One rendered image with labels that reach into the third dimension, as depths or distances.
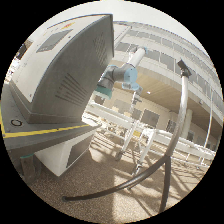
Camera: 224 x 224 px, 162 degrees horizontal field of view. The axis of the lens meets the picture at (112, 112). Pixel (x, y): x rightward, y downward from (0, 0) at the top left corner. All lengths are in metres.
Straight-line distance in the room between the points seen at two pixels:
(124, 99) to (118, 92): 0.98
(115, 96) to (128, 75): 7.01
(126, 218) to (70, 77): 0.66
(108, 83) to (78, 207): 0.86
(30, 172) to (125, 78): 0.79
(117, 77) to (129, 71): 0.12
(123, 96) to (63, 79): 7.38
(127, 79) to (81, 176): 0.78
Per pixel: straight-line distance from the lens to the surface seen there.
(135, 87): 0.94
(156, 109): 7.75
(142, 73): 4.70
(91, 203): 0.48
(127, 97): 7.52
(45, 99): 0.24
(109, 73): 0.76
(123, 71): 0.68
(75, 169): 0.60
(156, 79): 4.74
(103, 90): 0.69
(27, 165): 0.33
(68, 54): 0.26
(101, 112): 1.00
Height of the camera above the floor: 0.42
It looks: 4 degrees up
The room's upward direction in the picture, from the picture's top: 24 degrees clockwise
